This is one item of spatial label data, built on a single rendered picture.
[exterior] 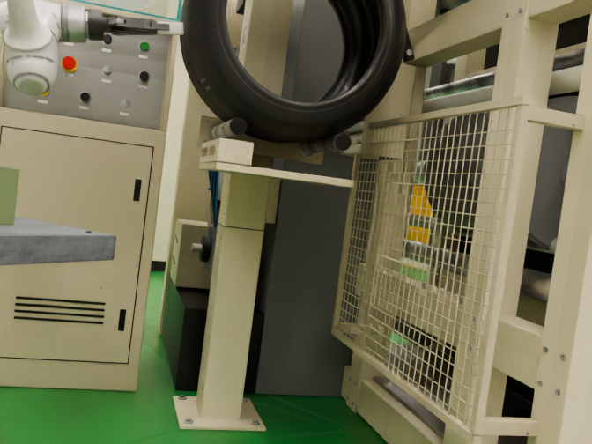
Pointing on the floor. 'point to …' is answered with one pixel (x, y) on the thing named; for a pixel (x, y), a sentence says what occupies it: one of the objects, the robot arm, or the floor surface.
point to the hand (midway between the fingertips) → (169, 28)
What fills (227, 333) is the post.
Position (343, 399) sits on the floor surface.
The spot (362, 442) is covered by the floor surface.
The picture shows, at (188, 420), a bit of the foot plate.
